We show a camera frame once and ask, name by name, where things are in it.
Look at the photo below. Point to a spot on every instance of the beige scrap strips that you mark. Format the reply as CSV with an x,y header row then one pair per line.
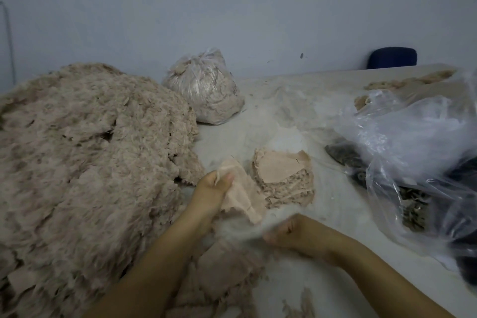
x,y
223,268

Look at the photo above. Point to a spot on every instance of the person's right forearm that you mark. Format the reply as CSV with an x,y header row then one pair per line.
x,y
387,284

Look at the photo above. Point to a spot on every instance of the large clear plastic bag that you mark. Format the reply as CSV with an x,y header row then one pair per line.
x,y
414,139

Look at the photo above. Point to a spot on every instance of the clear bag of beige scraps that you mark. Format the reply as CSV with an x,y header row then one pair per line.
x,y
205,87

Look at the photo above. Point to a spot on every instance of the blue chair back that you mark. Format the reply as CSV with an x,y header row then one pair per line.
x,y
392,57

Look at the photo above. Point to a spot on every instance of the person's left forearm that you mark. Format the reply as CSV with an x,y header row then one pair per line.
x,y
149,277

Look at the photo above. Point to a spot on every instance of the person's left hand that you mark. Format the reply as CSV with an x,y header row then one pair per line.
x,y
205,198

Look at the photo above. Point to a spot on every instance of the stack of sorted beige pieces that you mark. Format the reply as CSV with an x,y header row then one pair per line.
x,y
285,176

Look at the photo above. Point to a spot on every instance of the large pile beige fabric scraps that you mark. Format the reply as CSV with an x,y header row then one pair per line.
x,y
82,172

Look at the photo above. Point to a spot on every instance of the beige fur pile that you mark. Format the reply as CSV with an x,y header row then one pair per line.
x,y
406,81

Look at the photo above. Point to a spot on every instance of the person's right hand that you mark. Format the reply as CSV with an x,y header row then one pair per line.
x,y
302,236

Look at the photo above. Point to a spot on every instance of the beige fabric piece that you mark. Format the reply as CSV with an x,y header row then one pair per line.
x,y
244,193

